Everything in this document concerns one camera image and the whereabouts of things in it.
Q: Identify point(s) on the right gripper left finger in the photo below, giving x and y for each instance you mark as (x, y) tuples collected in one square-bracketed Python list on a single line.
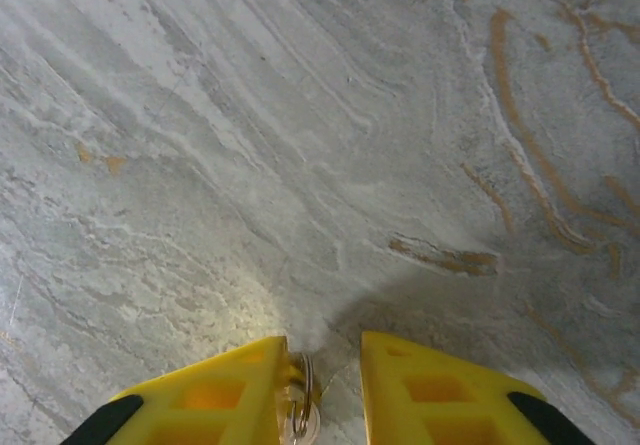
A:
[(210, 405)]

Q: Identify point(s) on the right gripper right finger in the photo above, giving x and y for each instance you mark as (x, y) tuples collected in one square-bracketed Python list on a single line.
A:
[(450, 410)]

